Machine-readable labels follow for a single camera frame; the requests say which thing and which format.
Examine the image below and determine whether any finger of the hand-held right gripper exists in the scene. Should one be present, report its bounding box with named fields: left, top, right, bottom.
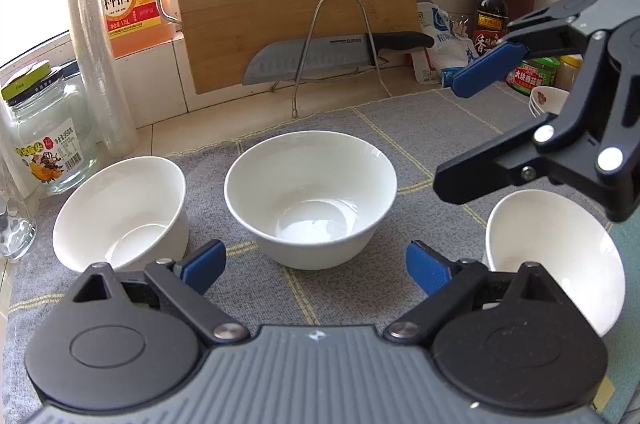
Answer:
left=432, top=30, right=640, bottom=222
left=446, top=0, right=604, bottom=100

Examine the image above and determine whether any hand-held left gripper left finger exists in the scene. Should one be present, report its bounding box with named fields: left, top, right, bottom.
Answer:
left=75, top=240, right=250, bottom=345

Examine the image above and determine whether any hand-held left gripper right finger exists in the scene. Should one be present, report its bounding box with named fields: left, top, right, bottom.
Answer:
left=385, top=240, right=556, bottom=346

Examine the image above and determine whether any white ceramic bowl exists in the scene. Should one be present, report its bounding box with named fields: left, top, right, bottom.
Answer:
left=224, top=130, right=398, bottom=270
left=52, top=156, right=190, bottom=273
left=482, top=190, right=627, bottom=339

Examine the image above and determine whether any green-lid sauce jar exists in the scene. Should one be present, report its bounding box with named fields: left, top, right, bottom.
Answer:
left=505, top=56, right=561, bottom=97

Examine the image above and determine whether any white and blue salt bag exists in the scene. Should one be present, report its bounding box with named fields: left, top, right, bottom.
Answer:
left=414, top=1, right=475, bottom=86

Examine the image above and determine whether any grey checked cloth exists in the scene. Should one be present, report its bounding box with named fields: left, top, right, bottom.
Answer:
left=5, top=84, right=640, bottom=355

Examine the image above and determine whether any dark vinegar bottle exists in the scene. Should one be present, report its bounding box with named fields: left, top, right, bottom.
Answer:
left=472, top=0, right=511, bottom=51

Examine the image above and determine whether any yellow-lid jar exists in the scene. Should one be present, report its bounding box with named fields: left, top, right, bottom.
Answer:
left=555, top=54, right=584, bottom=92

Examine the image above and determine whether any clear glass cup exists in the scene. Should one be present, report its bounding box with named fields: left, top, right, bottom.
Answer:
left=0, top=104, right=38, bottom=261

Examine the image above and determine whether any green-lid glass jar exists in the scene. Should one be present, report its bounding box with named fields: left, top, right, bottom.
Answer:
left=0, top=63, right=101, bottom=195

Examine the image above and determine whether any stack of clear plastic cups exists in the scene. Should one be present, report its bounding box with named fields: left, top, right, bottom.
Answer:
left=61, top=0, right=140, bottom=155

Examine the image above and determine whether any metal wire rack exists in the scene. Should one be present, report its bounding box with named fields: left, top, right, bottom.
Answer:
left=291, top=0, right=393, bottom=118

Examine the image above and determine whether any black-handled kitchen knife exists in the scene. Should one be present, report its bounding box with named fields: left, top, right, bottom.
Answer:
left=242, top=31, right=435, bottom=86

